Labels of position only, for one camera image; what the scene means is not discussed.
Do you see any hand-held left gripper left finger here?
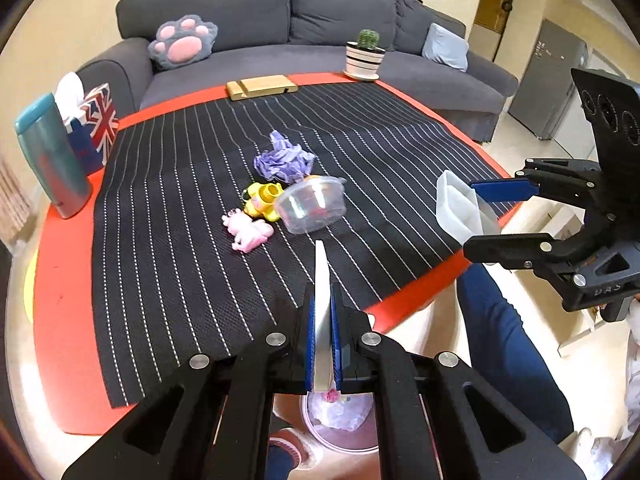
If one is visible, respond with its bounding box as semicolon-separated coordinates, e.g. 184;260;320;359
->
62;292;317;480

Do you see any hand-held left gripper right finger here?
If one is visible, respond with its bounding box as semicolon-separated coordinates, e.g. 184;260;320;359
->
331;285;588;480

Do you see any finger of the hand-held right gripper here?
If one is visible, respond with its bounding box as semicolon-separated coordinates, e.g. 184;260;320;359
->
470;157;603;207
462;232;626;286

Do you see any white plastic lid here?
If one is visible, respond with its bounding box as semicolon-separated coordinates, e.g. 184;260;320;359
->
311;240;337;394

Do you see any white plastic bag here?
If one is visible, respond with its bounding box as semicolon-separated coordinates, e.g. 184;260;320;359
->
436;171;501;245

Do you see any round metal waste bin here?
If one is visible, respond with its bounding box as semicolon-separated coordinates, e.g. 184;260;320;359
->
300;391;381;454

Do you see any pink pig toy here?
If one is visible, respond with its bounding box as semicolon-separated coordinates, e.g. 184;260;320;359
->
222;211;275;254

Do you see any clear round plastic container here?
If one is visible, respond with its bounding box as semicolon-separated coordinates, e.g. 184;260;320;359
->
274;176;347;235

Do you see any yellow plastic toy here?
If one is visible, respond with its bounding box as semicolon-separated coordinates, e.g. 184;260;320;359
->
243;182;287;222

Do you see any purple paper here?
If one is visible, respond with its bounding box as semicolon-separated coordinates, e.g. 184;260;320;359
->
253;130;317;182

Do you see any grey refrigerator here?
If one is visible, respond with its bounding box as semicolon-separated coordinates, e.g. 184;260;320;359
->
507;19;591;141

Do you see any person's blue trouser leg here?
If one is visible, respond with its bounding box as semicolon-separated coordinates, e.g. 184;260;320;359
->
456;262;575;443

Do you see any pink slipper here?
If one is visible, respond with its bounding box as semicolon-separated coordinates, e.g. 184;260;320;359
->
268;429;312;471

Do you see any light blue cushion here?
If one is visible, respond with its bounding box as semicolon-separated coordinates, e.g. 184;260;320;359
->
422;23;470;72

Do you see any cactus in striped pot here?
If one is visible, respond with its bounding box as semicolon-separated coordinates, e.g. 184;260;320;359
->
345;29;387;78

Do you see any black white-striped table mat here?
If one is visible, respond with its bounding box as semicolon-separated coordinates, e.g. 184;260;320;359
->
91;81;521;408

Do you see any white patterned clothing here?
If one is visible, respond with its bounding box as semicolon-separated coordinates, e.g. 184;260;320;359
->
559;330;640;480

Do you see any dark grey sofa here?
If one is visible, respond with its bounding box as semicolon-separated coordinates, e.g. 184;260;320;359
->
75;0;520;143

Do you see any red table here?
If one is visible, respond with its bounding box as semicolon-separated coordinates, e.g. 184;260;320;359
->
31;72;523;436

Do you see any wooden phone stand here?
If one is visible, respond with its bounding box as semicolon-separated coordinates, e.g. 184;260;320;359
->
226;74;299;103

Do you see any yellow round floor object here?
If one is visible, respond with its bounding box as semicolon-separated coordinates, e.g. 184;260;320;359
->
24;250;39;326

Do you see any flag print tissue box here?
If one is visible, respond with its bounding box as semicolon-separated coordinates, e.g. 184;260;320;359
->
62;82;120;177

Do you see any teal bottle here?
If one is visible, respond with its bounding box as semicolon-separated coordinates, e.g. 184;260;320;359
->
15;92;93;219

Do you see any grey pink paw cushion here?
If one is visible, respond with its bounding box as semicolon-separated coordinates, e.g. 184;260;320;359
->
148;15;219;71

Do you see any white tissue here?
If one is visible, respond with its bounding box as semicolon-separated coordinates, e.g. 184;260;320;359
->
54;72;85;121

